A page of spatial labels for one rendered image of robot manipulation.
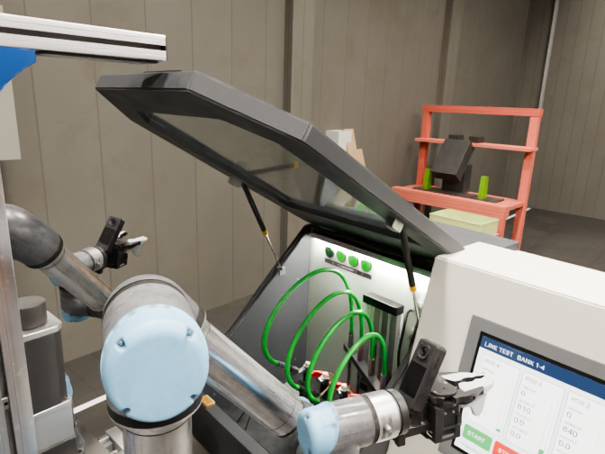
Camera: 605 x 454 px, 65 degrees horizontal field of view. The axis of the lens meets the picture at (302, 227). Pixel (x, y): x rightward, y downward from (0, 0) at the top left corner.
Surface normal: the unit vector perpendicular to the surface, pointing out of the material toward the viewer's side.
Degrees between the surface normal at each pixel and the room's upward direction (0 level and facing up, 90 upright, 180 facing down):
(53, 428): 90
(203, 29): 90
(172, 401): 83
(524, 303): 76
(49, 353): 90
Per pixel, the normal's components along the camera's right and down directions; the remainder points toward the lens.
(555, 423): -0.72, -0.08
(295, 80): 0.74, 0.20
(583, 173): -0.67, 0.17
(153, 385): 0.38, 0.12
